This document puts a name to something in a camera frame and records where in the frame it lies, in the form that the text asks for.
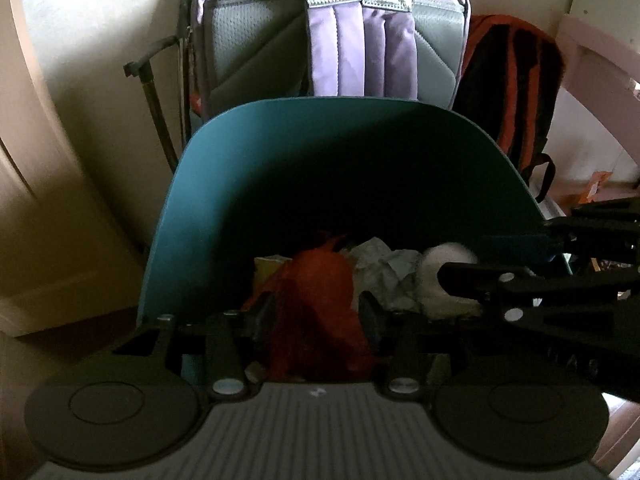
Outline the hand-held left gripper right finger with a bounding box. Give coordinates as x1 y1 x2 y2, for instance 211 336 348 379
358 290 523 403

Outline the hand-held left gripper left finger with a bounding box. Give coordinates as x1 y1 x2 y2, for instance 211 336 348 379
111 294 277 403

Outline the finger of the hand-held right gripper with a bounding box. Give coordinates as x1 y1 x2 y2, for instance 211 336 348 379
437 261 640 329
477 197 640 266

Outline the patterned paper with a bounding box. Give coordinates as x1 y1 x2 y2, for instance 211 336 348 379
345 237 426 313

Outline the red cloth item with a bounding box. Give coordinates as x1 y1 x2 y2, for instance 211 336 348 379
242 234 376 381

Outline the yellow white tube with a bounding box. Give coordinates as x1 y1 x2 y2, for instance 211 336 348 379
254 255 293 286

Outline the teal plastic trash bin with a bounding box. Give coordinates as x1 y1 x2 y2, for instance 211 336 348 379
136 96 573 386

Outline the orange cardboard box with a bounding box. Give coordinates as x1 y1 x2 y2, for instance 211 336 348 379
582 170 613 204

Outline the orange black backpack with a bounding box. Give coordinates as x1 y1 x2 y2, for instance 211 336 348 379
452 14 566 201

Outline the beige wooden door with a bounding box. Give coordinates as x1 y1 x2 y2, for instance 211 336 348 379
0 0 151 338

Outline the purple grey backpack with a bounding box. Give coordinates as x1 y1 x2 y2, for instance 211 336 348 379
189 0 472 126

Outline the black tripod stand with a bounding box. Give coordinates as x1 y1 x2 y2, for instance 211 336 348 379
123 0 206 161

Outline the white wooden furniture frame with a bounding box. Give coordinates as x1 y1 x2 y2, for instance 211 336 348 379
542 12 640 201

